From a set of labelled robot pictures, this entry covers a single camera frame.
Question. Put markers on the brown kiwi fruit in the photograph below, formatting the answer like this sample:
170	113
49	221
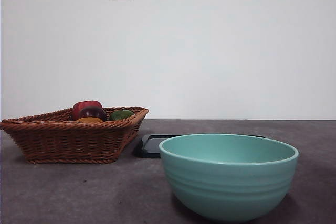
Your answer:
89	119

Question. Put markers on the teal ribbed bowl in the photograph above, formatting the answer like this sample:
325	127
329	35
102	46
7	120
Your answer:
228	187

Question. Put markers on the green avocado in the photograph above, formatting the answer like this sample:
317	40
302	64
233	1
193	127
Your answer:
120	115

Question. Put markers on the dark rectangular tray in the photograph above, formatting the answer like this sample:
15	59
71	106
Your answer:
149	146

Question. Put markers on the dark purple plum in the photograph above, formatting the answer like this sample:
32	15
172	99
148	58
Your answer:
92	113

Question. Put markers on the red apple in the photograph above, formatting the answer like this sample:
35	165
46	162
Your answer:
84	106

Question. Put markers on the brown wicker basket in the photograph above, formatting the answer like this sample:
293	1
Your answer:
65	142

